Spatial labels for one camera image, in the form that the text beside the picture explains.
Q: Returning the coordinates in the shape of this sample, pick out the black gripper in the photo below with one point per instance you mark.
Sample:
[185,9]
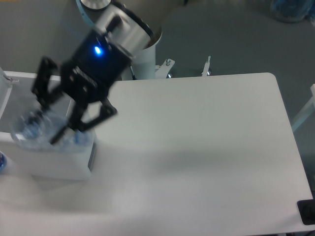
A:
[86,77]

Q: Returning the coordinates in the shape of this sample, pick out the clear plastic water bottle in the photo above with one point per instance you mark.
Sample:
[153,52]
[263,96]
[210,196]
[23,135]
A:
[34,129]

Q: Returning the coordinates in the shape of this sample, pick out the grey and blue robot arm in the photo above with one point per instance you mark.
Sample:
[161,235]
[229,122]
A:
[125,30]

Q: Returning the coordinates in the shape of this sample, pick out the white trash can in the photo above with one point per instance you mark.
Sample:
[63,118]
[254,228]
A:
[16,98]

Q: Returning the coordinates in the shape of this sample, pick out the blue plastic bag on floor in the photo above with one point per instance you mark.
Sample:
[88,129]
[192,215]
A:
[291,11]

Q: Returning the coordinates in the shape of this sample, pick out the black device at table edge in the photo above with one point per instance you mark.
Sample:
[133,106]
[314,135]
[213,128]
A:
[307,211]

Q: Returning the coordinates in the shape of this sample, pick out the white pedestal base frame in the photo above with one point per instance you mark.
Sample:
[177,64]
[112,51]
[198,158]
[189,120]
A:
[165,71]

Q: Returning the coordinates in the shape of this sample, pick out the white frame at right edge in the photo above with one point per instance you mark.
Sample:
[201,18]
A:
[305,112]

